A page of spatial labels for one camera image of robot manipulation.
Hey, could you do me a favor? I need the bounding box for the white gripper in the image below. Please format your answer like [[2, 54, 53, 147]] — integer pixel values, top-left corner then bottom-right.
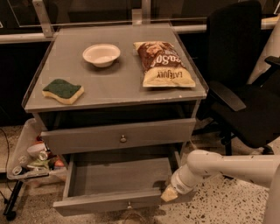
[[161, 164, 203, 202]]

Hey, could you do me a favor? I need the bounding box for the grey drawer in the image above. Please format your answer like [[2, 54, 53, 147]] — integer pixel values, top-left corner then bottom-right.
[[41, 118, 196, 154], [53, 149, 180, 216]]

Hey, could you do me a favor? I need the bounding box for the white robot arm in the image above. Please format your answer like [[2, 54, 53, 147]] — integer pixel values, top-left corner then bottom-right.
[[161, 150, 280, 224]]

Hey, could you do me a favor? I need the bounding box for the grey top drawer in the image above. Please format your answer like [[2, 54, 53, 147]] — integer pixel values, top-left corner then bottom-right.
[[41, 118, 196, 154]]

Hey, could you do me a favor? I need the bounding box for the grey drawer cabinet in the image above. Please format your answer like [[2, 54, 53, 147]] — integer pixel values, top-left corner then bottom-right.
[[22, 24, 210, 165]]

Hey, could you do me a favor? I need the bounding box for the black office chair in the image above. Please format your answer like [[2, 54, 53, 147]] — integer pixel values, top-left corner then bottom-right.
[[193, 0, 280, 156]]

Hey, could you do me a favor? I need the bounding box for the brown yellow chip bag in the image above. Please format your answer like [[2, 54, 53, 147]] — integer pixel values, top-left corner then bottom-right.
[[134, 41, 196, 88]]

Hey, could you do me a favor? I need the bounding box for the silver can in bin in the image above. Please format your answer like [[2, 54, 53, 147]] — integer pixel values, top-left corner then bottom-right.
[[38, 151, 48, 161]]

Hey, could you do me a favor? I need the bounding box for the white cup in bin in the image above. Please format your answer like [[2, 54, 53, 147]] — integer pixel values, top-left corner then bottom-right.
[[27, 143, 46, 158]]

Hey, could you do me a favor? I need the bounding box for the green yellow sponge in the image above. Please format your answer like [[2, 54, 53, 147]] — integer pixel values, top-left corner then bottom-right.
[[42, 79, 84, 105]]

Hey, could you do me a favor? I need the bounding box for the white paper bowl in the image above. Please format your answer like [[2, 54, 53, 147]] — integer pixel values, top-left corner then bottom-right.
[[82, 44, 121, 68]]

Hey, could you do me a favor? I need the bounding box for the clear plastic side bin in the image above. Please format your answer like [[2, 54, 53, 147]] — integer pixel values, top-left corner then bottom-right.
[[7, 118, 67, 182]]

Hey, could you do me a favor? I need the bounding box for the black stand leg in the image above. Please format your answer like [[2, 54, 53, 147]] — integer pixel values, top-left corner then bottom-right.
[[3, 180, 23, 221]]

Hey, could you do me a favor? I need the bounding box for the metal rail with brackets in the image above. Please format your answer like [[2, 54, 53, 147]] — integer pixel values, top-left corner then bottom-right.
[[0, 0, 280, 45]]

